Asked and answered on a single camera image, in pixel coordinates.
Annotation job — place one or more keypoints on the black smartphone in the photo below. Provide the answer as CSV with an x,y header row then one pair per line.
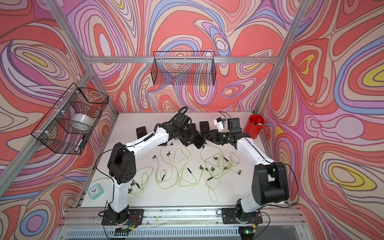
x,y
141,132
204,127
198,141

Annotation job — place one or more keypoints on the green earphones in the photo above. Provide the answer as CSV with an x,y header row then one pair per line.
x,y
140,181
218,165
180,161
167,172

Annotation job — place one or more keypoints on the black wire basket wall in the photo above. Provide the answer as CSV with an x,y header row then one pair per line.
x,y
184,68
57,134

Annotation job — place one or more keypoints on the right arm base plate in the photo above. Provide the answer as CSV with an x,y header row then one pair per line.
x,y
236,216

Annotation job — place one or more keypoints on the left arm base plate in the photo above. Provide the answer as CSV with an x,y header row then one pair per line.
x,y
127,217

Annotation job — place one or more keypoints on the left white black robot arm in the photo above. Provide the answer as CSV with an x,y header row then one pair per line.
x,y
122,161

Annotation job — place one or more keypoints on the black wire basket left wall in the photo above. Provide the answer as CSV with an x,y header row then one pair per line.
x,y
57,134

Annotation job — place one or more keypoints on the black wire basket back wall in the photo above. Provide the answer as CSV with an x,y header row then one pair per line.
x,y
184,68

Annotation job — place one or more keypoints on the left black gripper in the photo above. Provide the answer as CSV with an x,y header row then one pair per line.
x,y
193,130

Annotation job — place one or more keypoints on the red plastic cup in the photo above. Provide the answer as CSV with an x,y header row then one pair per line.
x,y
254,125

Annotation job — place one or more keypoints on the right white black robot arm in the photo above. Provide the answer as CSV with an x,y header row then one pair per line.
x,y
270,181

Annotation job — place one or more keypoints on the teal alarm clock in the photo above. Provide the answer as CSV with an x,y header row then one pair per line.
x,y
95,191

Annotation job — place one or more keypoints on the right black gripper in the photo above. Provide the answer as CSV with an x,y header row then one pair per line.
x,y
214,136

